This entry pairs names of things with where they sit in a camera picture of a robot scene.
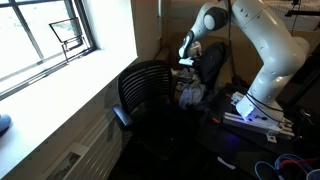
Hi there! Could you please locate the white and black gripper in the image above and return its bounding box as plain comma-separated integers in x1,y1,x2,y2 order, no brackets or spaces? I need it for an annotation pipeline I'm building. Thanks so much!
178,41,202,66

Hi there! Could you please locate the beige khaki clothing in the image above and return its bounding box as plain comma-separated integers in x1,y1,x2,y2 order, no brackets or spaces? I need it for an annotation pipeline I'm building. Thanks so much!
171,68,206,110

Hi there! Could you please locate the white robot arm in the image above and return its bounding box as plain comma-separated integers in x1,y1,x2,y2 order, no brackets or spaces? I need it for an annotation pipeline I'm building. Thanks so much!
179,0,310,122

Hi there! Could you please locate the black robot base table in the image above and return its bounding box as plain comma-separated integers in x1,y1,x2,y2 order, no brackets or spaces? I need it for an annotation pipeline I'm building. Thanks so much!
196,84,320,180

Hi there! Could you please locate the black mesh office chair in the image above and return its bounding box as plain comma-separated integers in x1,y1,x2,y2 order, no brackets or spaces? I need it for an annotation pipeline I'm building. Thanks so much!
112,60,196,160

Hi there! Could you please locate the dark grey jacket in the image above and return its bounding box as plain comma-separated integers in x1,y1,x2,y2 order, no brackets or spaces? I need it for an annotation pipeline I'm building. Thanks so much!
198,42,227,90

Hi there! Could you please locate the brown leather armchair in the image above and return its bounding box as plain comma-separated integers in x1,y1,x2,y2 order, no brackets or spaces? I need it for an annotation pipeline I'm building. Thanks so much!
161,32,262,88

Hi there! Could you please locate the maroon and blue cap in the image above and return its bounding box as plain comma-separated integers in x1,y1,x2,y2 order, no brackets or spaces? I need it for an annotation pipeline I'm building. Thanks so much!
0,114,12,136

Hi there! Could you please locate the black wire frame stand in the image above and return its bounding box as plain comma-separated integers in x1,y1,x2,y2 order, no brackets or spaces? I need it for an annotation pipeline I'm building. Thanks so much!
49,17,92,62

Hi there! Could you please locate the white wall radiator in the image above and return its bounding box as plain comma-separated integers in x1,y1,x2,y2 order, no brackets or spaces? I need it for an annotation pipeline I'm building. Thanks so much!
39,110,122,180

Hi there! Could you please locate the blue coiled cable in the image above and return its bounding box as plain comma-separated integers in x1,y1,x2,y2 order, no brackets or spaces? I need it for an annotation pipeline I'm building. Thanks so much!
254,153,320,180

